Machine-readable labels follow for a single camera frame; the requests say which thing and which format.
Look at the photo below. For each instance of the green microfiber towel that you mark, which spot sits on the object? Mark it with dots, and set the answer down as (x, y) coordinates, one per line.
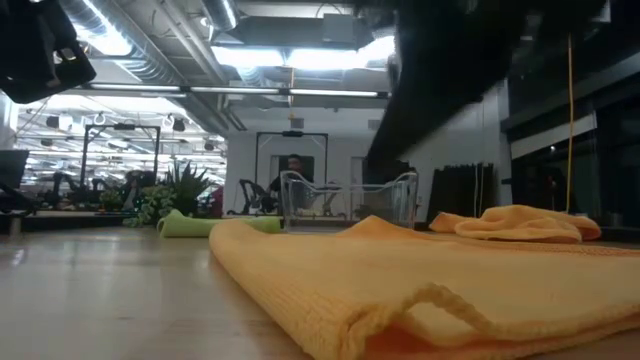
(190, 226)

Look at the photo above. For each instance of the orange microfiber towel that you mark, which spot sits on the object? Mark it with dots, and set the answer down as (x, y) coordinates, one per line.
(400, 280)
(525, 225)

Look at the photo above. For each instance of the black background robot arm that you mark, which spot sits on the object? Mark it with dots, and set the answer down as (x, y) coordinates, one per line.
(137, 182)

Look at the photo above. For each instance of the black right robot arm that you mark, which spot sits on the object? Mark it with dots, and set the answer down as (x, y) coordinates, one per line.
(450, 60)

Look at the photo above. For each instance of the black background monitor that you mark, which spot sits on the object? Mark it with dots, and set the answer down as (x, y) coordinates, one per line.
(12, 170)

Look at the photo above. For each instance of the background work table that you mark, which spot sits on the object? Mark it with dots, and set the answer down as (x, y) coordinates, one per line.
(60, 220)

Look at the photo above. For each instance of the green succulent plant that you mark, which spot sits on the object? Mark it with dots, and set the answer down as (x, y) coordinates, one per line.
(187, 190)

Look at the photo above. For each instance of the long ceiling light bar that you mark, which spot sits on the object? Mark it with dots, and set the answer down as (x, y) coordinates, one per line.
(240, 90)

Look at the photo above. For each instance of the person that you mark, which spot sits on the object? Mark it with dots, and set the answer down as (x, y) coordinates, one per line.
(295, 165)

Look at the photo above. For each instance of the clear plastic bin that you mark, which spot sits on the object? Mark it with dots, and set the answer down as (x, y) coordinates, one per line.
(400, 200)

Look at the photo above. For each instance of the black curtain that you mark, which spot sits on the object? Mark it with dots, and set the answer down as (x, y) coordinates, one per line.
(460, 190)

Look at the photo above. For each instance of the black background gantry frame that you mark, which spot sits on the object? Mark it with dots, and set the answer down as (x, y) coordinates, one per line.
(120, 127)
(292, 133)

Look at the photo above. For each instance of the silver ceiling duct pipe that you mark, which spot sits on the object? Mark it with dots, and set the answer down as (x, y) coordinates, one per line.
(220, 12)

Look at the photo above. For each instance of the grey wall vent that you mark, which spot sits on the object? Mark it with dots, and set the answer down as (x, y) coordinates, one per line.
(373, 124)
(296, 123)

